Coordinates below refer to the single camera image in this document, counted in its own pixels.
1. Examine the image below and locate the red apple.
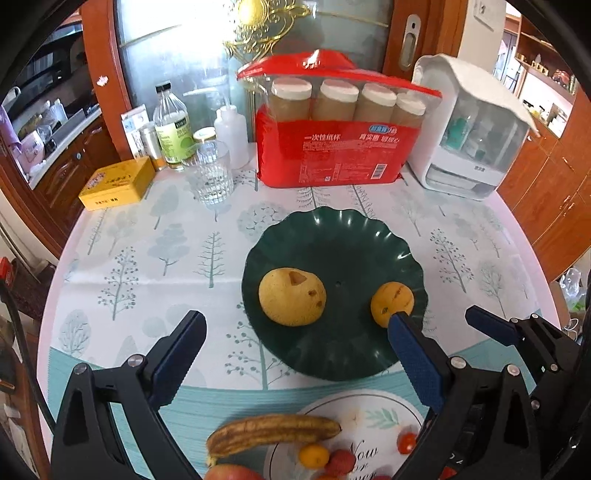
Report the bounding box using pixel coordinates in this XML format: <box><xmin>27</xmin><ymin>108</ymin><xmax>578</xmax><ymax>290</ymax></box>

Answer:
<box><xmin>203</xmin><ymin>464</ymin><xmax>266</xmax><ymax>480</ymax></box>

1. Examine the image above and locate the gold door ornament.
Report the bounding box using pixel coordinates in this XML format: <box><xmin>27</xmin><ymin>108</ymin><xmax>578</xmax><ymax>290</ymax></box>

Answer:
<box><xmin>224</xmin><ymin>0</ymin><xmax>296</xmax><ymax>61</ymax></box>

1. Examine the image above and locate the small orange-yellow round fruit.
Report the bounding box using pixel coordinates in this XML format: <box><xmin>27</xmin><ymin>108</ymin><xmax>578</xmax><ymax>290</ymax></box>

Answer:
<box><xmin>370</xmin><ymin>282</ymin><xmax>414</xmax><ymax>329</ymax></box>

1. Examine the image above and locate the yellow box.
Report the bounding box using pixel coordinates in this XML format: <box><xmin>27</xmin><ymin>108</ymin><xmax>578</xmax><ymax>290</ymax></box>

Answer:
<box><xmin>78</xmin><ymin>156</ymin><xmax>156</xmax><ymax>212</ymax></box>

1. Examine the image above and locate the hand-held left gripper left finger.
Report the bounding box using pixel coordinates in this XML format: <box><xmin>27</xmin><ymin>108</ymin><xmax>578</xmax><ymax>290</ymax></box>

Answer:
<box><xmin>50</xmin><ymin>310</ymin><xmax>207</xmax><ymax>480</ymax></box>

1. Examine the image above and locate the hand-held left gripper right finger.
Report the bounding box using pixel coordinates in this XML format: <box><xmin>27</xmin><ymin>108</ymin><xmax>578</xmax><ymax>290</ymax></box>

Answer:
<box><xmin>389</xmin><ymin>311</ymin><xmax>542</xmax><ymax>480</ymax></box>

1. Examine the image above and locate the white storage box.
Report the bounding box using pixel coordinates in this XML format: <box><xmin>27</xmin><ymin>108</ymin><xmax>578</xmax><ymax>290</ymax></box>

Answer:
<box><xmin>406</xmin><ymin>54</ymin><xmax>541</xmax><ymax>200</ymax></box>

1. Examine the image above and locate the silver metal tin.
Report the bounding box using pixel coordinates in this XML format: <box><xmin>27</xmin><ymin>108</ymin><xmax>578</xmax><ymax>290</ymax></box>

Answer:
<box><xmin>139</xmin><ymin>122</ymin><xmax>160</xmax><ymax>160</ymax></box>

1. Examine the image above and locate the yellow pear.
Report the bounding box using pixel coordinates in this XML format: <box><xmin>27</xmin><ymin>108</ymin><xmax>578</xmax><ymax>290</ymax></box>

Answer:
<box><xmin>257</xmin><ymin>268</ymin><xmax>328</xmax><ymax>326</ymax></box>

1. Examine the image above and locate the red lychee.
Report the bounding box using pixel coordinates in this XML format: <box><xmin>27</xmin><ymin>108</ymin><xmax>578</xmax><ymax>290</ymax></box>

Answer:
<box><xmin>324</xmin><ymin>449</ymin><xmax>357</xmax><ymax>478</ymax></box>

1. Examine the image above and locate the white printed plate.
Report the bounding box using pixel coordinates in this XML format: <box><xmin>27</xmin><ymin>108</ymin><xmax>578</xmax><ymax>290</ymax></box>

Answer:
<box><xmin>269</xmin><ymin>390</ymin><xmax>428</xmax><ymax>480</ymax></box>

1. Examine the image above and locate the silver door handle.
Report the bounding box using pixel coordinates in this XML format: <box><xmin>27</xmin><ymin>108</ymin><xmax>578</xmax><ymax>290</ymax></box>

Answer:
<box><xmin>399</xmin><ymin>14</ymin><xmax>422</xmax><ymax>71</ymax></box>

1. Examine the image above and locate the clear plastic bag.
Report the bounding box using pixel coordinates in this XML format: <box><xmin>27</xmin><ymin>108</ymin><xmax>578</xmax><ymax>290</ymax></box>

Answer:
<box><xmin>558</xmin><ymin>268</ymin><xmax>591</xmax><ymax>326</ymax></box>

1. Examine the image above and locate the small orange kumquat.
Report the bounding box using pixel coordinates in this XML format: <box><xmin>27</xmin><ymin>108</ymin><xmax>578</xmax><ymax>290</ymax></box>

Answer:
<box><xmin>298</xmin><ymin>444</ymin><xmax>330</xmax><ymax>469</ymax></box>

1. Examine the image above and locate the dark green scalloped plate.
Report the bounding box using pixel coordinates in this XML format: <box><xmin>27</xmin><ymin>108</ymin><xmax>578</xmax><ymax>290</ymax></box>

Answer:
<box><xmin>241</xmin><ymin>206</ymin><xmax>428</xmax><ymax>382</ymax></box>

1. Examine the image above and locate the clear bottle with green label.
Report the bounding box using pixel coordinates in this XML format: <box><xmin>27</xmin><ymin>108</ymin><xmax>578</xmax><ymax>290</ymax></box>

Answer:
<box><xmin>152</xmin><ymin>83</ymin><xmax>195</xmax><ymax>171</ymax></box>

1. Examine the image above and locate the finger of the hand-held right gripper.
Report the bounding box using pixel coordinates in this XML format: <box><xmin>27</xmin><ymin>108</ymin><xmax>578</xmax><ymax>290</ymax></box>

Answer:
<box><xmin>465</xmin><ymin>305</ymin><xmax>584</xmax><ymax>417</ymax></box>

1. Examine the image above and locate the wooden cabinet with drawers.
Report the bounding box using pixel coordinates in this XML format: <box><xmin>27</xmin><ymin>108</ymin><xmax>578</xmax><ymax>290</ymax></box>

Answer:
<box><xmin>498</xmin><ymin>83</ymin><xmax>591</xmax><ymax>283</ymax></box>

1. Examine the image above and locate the brown-spotted banana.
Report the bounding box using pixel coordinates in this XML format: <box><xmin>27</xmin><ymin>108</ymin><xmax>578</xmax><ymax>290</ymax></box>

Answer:
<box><xmin>205</xmin><ymin>414</ymin><xmax>343</xmax><ymax>468</ymax></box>

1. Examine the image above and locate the clear glass tumbler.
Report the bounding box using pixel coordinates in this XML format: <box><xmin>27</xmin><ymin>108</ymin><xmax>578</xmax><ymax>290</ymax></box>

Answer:
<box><xmin>187</xmin><ymin>141</ymin><xmax>235</xmax><ymax>207</ymax></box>

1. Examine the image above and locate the white carton box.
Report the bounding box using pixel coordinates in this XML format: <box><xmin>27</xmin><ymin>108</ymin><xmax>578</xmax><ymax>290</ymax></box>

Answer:
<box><xmin>121</xmin><ymin>104</ymin><xmax>149</xmax><ymax>158</ymax></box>

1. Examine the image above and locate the red pack of paper cups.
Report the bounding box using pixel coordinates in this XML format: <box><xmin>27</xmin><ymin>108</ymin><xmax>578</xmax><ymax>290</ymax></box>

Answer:
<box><xmin>237</xmin><ymin>47</ymin><xmax>443</xmax><ymax>189</ymax></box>

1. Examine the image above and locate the white squeeze bottle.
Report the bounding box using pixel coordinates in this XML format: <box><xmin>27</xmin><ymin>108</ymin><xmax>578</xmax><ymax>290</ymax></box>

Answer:
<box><xmin>213</xmin><ymin>90</ymin><xmax>250</xmax><ymax>169</ymax></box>

